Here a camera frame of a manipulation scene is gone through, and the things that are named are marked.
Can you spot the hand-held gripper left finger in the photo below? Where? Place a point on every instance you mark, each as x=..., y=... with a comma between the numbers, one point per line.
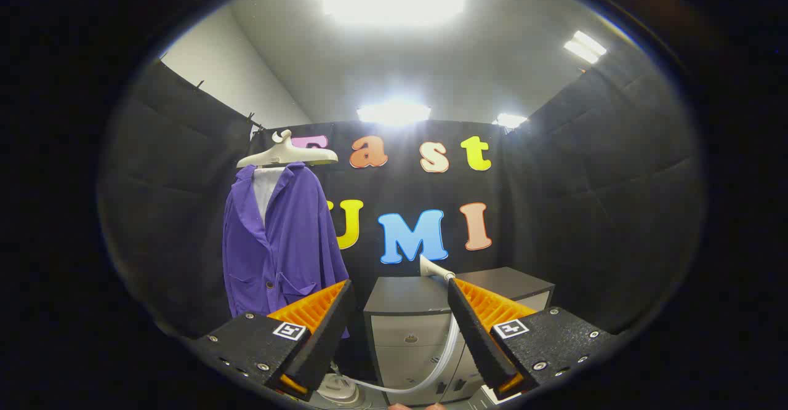
x=326, y=336

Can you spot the white shirt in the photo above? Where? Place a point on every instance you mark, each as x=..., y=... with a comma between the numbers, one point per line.
x=266, y=191

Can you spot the small ceiling light panel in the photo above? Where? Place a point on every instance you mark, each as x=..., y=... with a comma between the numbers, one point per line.
x=510, y=120

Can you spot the white garment steamer head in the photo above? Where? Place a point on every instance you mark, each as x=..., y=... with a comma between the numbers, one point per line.
x=431, y=268

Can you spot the purple jacket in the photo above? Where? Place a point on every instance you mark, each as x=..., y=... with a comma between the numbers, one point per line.
x=289, y=237

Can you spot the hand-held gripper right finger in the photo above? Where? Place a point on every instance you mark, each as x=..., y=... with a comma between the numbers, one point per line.
x=477, y=336

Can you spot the white clothes hanger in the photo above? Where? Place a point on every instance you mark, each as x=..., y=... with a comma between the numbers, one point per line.
x=283, y=153

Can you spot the white garment steamer base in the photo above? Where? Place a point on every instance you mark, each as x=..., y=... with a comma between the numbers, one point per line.
x=337, y=390

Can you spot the grey cabinet with dark top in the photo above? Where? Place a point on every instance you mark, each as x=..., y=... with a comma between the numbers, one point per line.
x=406, y=342

